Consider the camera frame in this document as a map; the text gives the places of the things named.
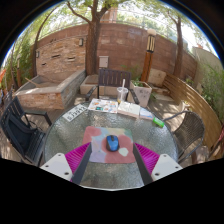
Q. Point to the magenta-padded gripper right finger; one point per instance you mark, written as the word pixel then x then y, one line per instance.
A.
pixel 166 166

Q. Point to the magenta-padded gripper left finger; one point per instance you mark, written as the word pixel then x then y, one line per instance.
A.
pixel 56 166

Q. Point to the blue computer mouse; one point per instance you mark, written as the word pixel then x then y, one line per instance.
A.
pixel 112 144

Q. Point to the floral pink mouse pad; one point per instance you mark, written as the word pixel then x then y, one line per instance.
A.
pixel 96 140

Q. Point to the grey wicker chair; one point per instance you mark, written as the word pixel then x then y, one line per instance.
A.
pixel 190 130

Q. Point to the green plastic bottle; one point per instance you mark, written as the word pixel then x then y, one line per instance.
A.
pixel 158 122

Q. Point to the black slatted chair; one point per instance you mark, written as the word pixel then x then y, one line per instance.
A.
pixel 20 133

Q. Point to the small light blue book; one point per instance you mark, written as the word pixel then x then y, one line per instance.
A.
pixel 146 114

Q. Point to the curved wooden slat bench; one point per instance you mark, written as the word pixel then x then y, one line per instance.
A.
pixel 196 100

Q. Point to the square stone planter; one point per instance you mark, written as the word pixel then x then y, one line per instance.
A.
pixel 144 93

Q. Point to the clear plastic cup with straw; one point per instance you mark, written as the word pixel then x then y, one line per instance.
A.
pixel 122 95

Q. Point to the beige stone slab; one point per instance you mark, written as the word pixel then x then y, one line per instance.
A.
pixel 156 76

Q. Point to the dark wooden slat chair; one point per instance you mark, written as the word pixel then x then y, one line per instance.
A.
pixel 113 78

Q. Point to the grey utility box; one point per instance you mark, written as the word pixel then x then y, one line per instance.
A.
pixel 103 61

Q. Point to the slim leaning tree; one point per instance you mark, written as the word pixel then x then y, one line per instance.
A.
pixel 179 50

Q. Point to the large forked tree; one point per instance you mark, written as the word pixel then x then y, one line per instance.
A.
pixel 92 46

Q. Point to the wooden garden lamp post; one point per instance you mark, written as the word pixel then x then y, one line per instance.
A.
pixel 147 60

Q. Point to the wall lantern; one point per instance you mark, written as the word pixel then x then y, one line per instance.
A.
pixel 81 42
pixel 37 54

